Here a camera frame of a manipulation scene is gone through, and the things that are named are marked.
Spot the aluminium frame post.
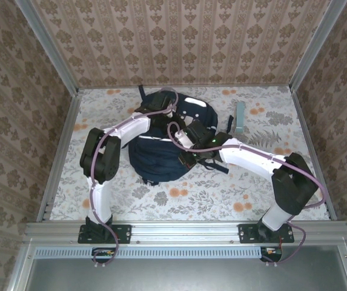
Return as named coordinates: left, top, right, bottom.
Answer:
left=15, top=0, right=80, bottom=95
left=289, top=0, right=347, bottom=92

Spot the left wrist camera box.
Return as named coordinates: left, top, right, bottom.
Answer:
left=157, top=90, right=177, bottom=118

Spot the aluminium table side rail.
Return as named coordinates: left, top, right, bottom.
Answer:
left=291, top=87, right=339, bottom=221

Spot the light blue book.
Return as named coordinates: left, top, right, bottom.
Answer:
left=235, top=102, right=246, bottom=134

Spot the navy blue backpack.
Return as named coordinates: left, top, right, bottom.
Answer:
left=127, top=84, right=234, bottom=186

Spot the slotted light blue cable duct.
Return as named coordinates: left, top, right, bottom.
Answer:
left=35, top=246, right=266, bottom=259

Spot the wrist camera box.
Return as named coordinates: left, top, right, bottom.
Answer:
left=172, top=129, right=194, bottom=150
left=157, top=90, right=177, bottom=118

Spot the aluminium front rail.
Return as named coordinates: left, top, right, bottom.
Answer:
left=24, top=221, right=347, bottom=243

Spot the floral table cover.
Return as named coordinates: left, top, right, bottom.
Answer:
left=44, top=86, right=333, bottom=221

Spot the grey metal panel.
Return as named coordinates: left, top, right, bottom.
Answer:
left=8, top=242, right=347, bottom=291

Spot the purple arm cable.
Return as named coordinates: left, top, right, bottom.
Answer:
left=167, top=121, right=327, bottom=267
left=88, top=87, right=179, bottom=267

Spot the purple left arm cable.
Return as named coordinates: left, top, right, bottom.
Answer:
left=88, top=87, right=179, bottom=267

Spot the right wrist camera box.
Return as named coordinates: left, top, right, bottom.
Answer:
left=172, top=129, right=194, bottom=150

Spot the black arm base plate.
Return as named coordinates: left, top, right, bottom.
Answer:
left=238, top=223, right=295, bottom=244
left=78, top=224, right=132, bottom=244

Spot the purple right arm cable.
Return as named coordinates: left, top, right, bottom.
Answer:
left=167, top=121, right=327, bottom=267

